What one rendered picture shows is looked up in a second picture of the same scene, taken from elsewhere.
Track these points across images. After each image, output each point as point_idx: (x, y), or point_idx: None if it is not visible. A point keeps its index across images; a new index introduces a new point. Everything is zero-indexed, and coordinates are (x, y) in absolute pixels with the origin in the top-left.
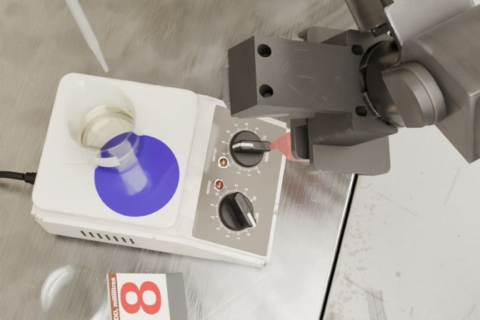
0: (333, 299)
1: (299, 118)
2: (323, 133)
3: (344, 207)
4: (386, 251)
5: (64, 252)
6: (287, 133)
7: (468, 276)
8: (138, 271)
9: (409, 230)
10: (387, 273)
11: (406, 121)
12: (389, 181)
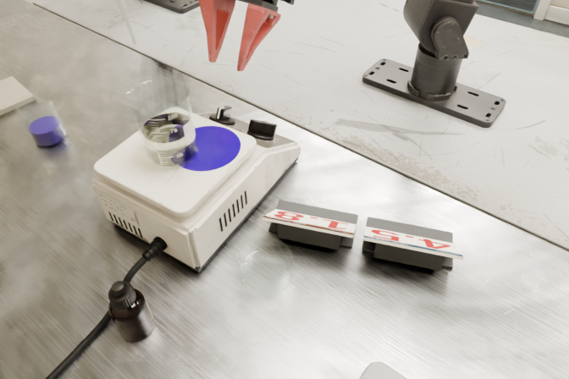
0: (334, 138)
1: None
2: None
3: (280, 118)
4: (316, 111)
5: (222, 269)
6: (247, 6)
7: (345, 88)
8: (265, 226)
9: (308, 100)
10: (328, 113)
11: None
12: (276, 99)
